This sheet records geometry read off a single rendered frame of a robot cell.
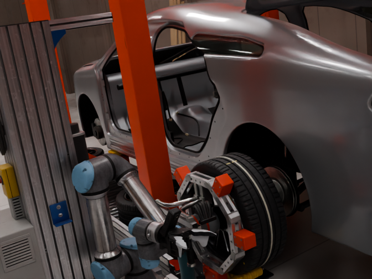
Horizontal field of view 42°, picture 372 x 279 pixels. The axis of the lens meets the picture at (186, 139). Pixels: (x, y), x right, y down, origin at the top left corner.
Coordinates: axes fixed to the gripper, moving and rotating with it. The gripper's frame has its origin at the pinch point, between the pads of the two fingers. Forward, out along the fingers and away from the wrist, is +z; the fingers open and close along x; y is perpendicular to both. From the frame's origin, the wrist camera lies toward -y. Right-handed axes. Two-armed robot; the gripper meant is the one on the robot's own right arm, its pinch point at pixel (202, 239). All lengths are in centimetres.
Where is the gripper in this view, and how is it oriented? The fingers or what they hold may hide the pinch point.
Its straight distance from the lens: 166.4
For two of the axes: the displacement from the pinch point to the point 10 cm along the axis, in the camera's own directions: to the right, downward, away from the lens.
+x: -6.9, 1.4, -7.1
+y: 0.5, 9.9, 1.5
